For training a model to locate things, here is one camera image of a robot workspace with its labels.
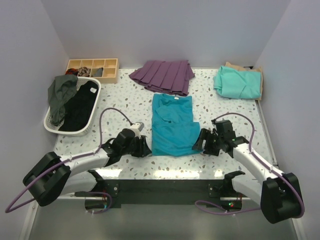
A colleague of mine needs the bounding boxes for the black garment in basket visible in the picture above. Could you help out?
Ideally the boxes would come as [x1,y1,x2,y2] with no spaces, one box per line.
[59,80,99,132]

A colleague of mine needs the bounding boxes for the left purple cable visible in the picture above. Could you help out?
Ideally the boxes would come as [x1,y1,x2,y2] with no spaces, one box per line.
[4,107,135,214]

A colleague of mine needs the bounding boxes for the mint green folded shirt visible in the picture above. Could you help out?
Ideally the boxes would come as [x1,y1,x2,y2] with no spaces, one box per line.
[213,66,261,100]

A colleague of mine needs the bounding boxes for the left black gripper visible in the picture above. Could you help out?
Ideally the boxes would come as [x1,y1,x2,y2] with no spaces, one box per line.
[120,135,151,158]

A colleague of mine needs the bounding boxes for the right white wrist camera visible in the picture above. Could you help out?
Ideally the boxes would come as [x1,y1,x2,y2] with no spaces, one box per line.
[211,119,219,126]

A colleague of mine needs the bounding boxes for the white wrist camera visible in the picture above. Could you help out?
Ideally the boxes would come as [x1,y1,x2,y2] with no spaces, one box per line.
[129,122,145,139]
[211,119,219,126]

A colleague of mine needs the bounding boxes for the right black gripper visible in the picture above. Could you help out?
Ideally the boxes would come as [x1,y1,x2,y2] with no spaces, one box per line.
[191,128,224,157]

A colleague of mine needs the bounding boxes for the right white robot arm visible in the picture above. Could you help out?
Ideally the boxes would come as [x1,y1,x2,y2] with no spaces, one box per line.
[192,119,305,224]

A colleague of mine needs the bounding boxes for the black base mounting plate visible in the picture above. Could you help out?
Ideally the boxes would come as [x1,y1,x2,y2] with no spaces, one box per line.
[74,178,243,210]

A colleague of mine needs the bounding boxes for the red black fabric roll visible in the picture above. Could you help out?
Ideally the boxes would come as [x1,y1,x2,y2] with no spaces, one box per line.
[65,68,79,76]

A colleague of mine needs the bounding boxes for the white laundry basket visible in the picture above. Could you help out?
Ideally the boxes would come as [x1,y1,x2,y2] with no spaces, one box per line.
[43,76,102,137]

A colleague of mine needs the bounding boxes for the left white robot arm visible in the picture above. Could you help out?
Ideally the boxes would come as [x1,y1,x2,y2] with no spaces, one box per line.
[22,128,152,207]

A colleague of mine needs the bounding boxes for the dark green garment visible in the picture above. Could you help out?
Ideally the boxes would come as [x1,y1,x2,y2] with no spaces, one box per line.
[47,74,78,126]

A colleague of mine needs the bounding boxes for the dark grey fabric roll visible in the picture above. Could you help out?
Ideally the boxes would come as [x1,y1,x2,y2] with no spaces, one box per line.
[91,67,104,78]

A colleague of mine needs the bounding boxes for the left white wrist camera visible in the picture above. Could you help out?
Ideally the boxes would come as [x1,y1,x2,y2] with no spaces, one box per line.
[129,122,145,139]

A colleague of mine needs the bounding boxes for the wooden compartment organizer box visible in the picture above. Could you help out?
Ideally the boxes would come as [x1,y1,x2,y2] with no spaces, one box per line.
[65,58,119,84]

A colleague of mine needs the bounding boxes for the tan folded cloth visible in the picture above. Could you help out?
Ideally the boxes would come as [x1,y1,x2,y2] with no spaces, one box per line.
[225,61,264,101]

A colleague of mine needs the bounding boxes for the patterned brown fabric roll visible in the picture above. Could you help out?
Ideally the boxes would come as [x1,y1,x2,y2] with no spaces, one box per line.
[77,66,91,77]

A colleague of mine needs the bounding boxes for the purple pleated skirt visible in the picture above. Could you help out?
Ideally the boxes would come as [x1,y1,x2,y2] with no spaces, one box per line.
[129,60,195,97]

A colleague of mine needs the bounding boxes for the teal t shirt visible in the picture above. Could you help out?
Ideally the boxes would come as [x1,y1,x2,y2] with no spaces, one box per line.
[151,93,201,157]

